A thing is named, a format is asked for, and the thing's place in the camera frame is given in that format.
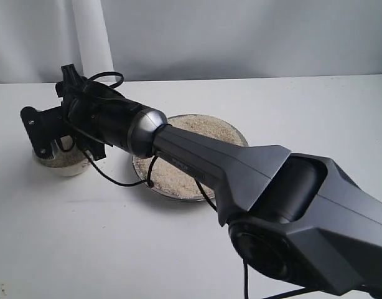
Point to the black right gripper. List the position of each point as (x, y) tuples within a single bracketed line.
[(109, 119)]

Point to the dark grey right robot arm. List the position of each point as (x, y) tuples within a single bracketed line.
[(292, 217)]

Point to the small white ceramic bowl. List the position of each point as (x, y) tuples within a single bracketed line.
[(65, 164)]

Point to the round metal rice tray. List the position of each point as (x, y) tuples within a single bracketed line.
[(171, 182)]

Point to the white backdrop curtain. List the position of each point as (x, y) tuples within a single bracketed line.
[(38, 37)]

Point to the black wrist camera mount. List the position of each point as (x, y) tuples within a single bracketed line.
[(70, 78)]

